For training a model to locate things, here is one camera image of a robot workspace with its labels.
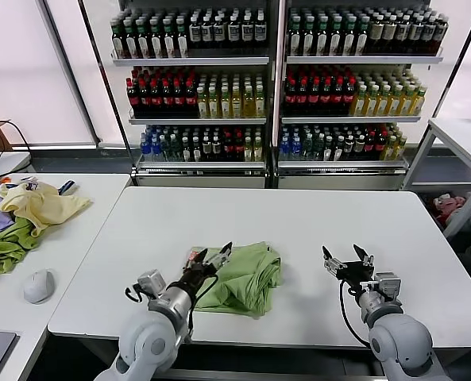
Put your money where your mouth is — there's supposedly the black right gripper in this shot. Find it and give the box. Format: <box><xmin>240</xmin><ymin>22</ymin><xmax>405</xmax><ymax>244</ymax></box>
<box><xmin>322</xmin><ymin>244</ymin><xmax>376</xmax><ymax>294</ymax></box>

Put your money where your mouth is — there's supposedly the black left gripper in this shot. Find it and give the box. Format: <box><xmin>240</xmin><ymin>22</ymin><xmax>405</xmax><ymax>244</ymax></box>
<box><xmin>177</xmin><ymin>241</ymin><xmax>234</xmax><ymax>297</ymax></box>

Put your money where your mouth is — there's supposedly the light green t-shirt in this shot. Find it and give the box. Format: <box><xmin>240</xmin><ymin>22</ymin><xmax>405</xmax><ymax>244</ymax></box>
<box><xmin>189</xmin><ymin>241</ymin><xmax>283</xmax><ymax>318</ymax></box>

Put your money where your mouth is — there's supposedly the pink clothes pile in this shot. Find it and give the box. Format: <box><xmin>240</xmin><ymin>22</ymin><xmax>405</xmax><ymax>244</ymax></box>
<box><xmin>433</xmin><ymin>193</ymin><xmax>469</xmax><ymax>223</ymax></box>

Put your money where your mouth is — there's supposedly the red cap cola bottle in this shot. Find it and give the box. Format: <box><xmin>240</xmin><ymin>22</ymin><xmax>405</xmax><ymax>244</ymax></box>
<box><xmin>184</xmin><ymin>78</ymin><xmax>197</xmax><ymax>117</ymax></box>
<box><xmin>137</xmin><ymin>78</ymin><xmax>151</xmax><ymax>117</ymax></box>
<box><xmin>284</xmin><ymin>78</ymin><xmax>297</xmax><ymax>116</ymax></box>
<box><xmin>343</xmin><ymin>78</ymin><xmax>355</xmax><ymax>116</ymax></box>
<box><xmin>331</xmin><ymin>78</ymin><xmax>344</xmax><ymax>116</ymax></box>
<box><xmin>161</xmin><ymin>78</ymin><xmax>174</xmax><ymax>117</ymax></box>
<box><xmin>173</xmin><ymin>78</ymin><xmax>186</xmax><ymax>117</ymax></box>
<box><xmin>295</xmin><ymin>78</ymin><xmax>309</xmax><ymax>116</ymax></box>
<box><xmin>319</xmin><ymin>78</ymin><xmax>333</xmax><ymax>116</ymax></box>
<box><xmin>307</xmin><ymin>78</ymin><xmax>321</xmax><ymax>116</ymax></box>
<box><xmin>125</xmin><ymin>78</ymin><xmax>139</xmax><ymax>117</ymax></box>
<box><xmin>149</xmin><ymin>78</ymin><xmax>163</xmax><ymax>117</ymax></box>

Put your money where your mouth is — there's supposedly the pale yellow garment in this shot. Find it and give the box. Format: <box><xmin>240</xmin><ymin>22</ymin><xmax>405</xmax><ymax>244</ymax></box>
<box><xmin>0</xmin><ymin>180</ymin><xmax>93</xmax><ymax>238</ymax></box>

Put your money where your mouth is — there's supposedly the grey white computer mouse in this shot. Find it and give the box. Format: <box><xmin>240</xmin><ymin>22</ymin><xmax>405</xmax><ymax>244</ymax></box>
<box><xmin>23</xmin><ymin>268</ymin><xmax>56</xmax><ymax>306</ymax></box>

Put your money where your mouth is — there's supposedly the metal drinks shelf unit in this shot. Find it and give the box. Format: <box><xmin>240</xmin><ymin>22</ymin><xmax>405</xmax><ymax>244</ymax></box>
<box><xmin>110</xmin><ymin>0</ymin><xmax>274</xmax><ymax>190</ymax></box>
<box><xmin>272</xmin><ymin>0</ymin><xmax>450</xmax><ymax>191</ymax></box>

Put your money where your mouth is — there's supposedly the thin black metal pole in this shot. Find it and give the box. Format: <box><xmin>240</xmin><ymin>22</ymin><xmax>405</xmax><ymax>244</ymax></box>
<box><xmin>77</xmin><ymin>0</ymin><xmax>137</xmax><ymax>179</ymax></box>
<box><xmin>427</xmin><ymin>0</ymin><xmax>471</xmax><ymax>120</ymax></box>

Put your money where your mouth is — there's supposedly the crumpled green garment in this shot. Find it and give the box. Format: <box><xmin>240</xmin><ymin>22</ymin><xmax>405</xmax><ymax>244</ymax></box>
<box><xmin>0</xmin><ymin>217</ymin><xmax>41</xmax><ymax>275</ymax></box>

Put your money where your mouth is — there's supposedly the green cap dark juice bottle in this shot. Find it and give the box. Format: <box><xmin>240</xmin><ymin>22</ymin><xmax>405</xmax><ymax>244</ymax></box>
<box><xmin>149</xmin><ymin>19</ymin><xmax>164</xmax><ymax>60</ymax></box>
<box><xmin>302</xmin><ymin>17</ymin><xmax>315</xmax><ymax>57</ymax></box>
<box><xmin>356</xmin><ymin>17</ymin><xmax>369</xmax><ymax>57</ymax></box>
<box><xmin>315</xmin><ymin>17</ymin><xmax>329</xmax><ymax>57</ymax></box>
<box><xmin>112</xmin><ymin>19</ymin><xmax>125</xmax><ymax>60</ymax></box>
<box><xmin>288</xmin><ymin>17</ymin><xmax>302</xmax><ymax>57</ymax></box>
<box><xmin>162</xmin><ymin>18</ymin><xmax>176</xmax><ymax>60</ymax></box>
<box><xmin>329</xmin><ymin>17</ymin><xmax>343</xmax><ymax>57</ymax></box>
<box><xmin>137</xmin><ymin>19</ymin><xmax>150</xmax><ymax>60</ymax></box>
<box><xmin>124</xmin><ymin>19</ymin><xmax>137</xmax><ymax>60</ymax></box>
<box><xmin>176</xmin><ymin>18</ymin><xmax>190</xmax><ymax>60</ymax></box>
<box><xmin>342</xmin><ymin>17</ymin><xmax>356</xmax><ymax>57</ymax></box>

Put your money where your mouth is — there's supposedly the white cap black tea bottle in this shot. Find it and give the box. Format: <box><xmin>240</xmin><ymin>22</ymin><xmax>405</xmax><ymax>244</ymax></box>
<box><xmin>253</xmin><ymin>10</ymin><xmax>268</xmax><ymax>49</ymax></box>
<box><xmin>213</xmin><ymin>12</ymin><xmax>226</xmax><ymax>49</ymax></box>
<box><xmin>241</xmin><ymin>11</ymin><xmax>254</xmax><ymax>49</ymax></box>
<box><xmin>227</xmin><ymin>11</ymin><xmax>241</xmax><ymax>49</ymax></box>
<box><xmin>189</xmin><ymin>12</ymin><xmax>203</xmax><ymax>49</ymax></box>
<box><xmin>201</xmin><ymin>12</ymin><xmax>214</xmax><ymax>49</ymax></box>

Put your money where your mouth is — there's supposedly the beige label dark bottle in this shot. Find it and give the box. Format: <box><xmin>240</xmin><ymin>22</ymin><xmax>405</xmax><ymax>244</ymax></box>
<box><xmin>369</xmin><ymin>15</ymin><xmax>384</xmax><ymax>55</ymax></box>
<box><xmin>382</xmin><ymin>15</ymin><xmax>396</xmax><ymax>55</ymax></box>

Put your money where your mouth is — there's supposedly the dark bottle white label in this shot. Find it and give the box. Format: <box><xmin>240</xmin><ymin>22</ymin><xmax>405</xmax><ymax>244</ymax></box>
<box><xmin>396</xmin><ymin>15</ymin><xmax>410</xmax><ymax>56</ymax></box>
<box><xmin>434</xmin><ymin>14</ymin><xmax>449</xmax><ymax>56</ymax></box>
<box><xmin>408</xmin><ymin>15</ymin><xmax>423</xmax><ymax>56</ymax></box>
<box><xmin>422</xmin><ymin>15</ymin><xmax>435</xmax><ymax>56</ymax></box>

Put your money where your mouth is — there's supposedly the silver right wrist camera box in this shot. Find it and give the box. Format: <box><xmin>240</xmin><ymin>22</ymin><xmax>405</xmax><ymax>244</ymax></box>
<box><xmin>360</xmin><ymin>271</ymin><xmax>403</xmax><ymax>305</ymax></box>

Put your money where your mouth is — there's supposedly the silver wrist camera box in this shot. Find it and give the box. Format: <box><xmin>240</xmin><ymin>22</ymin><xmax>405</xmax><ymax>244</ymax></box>
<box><xmin>137</xmin><ymin>269</ymin><xmax>167</xmax><ymax>297</ymax></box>
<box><xmin>360</xmin><ymin>271</ymin><xmax>403</xmax><ymax>305</ymax></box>

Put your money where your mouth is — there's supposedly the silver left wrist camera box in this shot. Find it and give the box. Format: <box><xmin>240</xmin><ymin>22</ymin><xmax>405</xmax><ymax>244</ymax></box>
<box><xmin>137</xmin><ymin>269</ymin><xmax>167</xmax><ymax>297</ymax></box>

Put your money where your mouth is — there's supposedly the white metal frame table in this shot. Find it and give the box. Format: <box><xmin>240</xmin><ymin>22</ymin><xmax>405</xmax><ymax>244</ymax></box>
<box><xmin>401</xmin><ymin>117</ymin><xmax>471</xmax><ymax>239</ymax></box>

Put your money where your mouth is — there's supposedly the black background cable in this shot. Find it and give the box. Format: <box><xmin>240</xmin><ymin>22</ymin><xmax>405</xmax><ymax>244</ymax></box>
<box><xmin>4</xmin><ymin>120</ymin><xmax>33</xmax><ymax>154</ymax></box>

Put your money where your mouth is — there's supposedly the grey window frame bar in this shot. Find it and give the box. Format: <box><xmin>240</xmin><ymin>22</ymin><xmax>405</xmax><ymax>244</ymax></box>
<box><xmin>35</xmin><ymin>0</ymin><xmax>102</xmax><ymax>146</ymax></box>

